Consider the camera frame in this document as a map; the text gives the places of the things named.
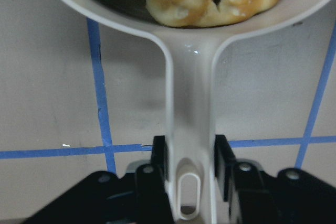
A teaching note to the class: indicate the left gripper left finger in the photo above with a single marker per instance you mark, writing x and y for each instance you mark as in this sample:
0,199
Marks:
153,205

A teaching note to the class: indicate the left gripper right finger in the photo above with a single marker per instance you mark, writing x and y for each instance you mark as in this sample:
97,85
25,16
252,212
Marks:
241,185

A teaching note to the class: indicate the beige plastic dustpan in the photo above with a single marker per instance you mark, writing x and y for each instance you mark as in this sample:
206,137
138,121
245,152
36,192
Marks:
191,55

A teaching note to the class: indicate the pale curved peel piece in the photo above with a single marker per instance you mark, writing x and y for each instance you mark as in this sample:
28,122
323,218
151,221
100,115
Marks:
205,13

